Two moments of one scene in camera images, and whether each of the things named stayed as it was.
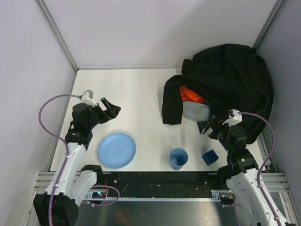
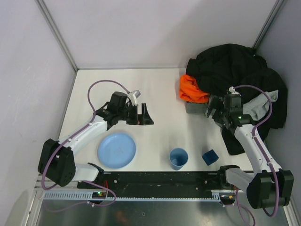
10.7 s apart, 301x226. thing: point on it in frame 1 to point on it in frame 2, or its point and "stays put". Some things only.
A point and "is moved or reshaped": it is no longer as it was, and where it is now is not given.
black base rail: (162, 181) stays put
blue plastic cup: (178, 157) stays put
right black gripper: (212, 129) to (216, 109)
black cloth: (227, 76) is moved or reshaped
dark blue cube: (209, 157) stays put
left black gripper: (101, 113) to (137, 115)
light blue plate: (116, 150) stays put
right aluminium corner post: (272, 15) stays put
